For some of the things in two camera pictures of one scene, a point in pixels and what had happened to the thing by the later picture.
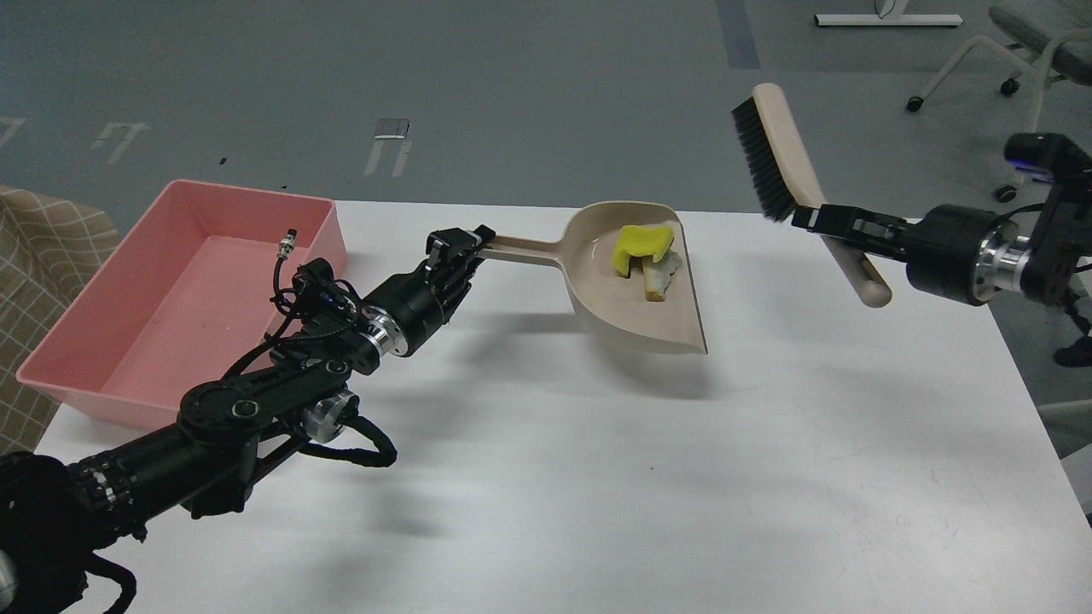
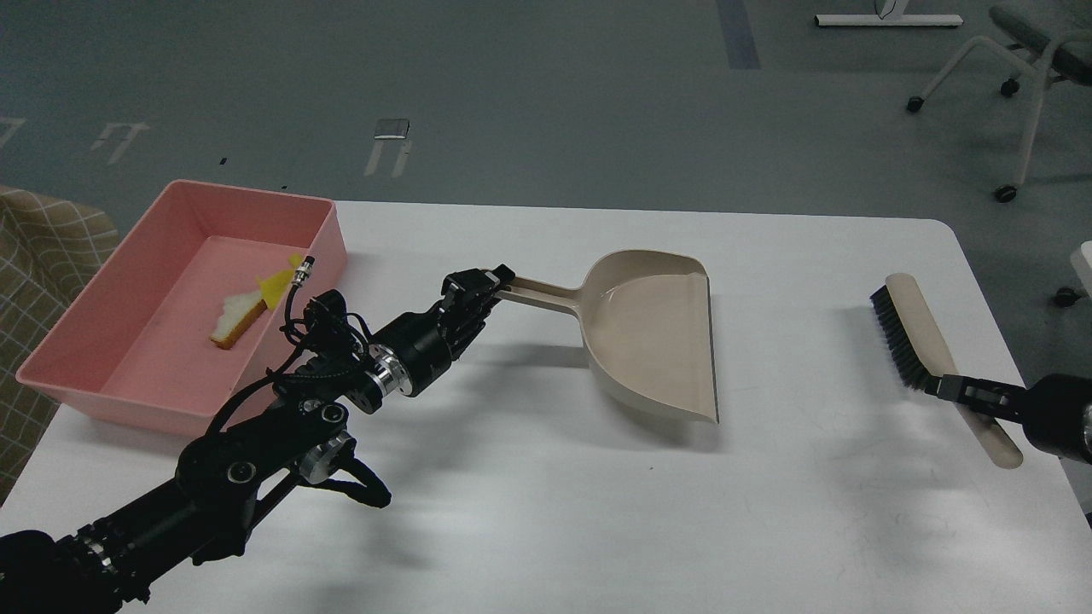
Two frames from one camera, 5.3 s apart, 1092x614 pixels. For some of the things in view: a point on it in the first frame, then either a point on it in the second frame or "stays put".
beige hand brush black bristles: (785, 178) → (921, 352)
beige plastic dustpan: (614, 304) → (646, 318)
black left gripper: (405, 312) → (411, 351)
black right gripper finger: (878, 229) → (977, 391)
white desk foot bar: (889, 20) stays put
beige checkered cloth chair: (49, 247) stays put
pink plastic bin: (185, 297) stays put
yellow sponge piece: (637, 240) → (275, 286)
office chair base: (1049, 53) stays put
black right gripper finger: (871, 245) → (1016, 414)
